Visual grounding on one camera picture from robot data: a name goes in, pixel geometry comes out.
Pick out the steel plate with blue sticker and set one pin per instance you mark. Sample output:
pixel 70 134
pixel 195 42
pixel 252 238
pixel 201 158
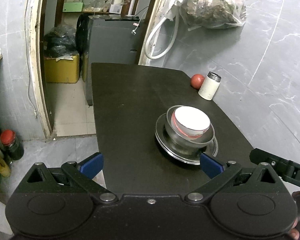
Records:
pixel 189 155

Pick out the red lid jar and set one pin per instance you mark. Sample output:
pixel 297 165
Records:
pixel 11 144

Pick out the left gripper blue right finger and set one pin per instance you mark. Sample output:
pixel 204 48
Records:
pixel 221 175

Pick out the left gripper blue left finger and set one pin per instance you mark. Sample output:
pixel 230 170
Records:
pixel 82 174

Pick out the dark grey cabinet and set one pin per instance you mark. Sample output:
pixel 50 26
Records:
pixel 106 39

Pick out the yellow crate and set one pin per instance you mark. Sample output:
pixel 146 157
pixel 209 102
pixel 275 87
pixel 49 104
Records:
pixel 64 69

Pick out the deep steel bowl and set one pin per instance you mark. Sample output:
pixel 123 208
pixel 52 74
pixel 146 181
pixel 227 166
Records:
pixel 201 141

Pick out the clear bag of scraps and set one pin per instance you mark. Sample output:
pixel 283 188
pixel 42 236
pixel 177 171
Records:
pixel 211 14

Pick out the black plastic bag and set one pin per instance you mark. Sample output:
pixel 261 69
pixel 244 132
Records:
pixel 60 41

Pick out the green box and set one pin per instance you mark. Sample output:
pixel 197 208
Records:
pixel 72 7

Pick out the white thermos steel top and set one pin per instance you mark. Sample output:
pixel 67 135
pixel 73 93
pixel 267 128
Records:
pixel 209 86

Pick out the right hand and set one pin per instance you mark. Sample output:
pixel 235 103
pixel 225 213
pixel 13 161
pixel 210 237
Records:
pixel 294 233

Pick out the white bowl red rim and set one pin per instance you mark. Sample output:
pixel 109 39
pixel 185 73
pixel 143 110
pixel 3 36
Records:
pixel 190 122

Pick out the red tomato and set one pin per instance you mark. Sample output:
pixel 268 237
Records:
pixel 197 81

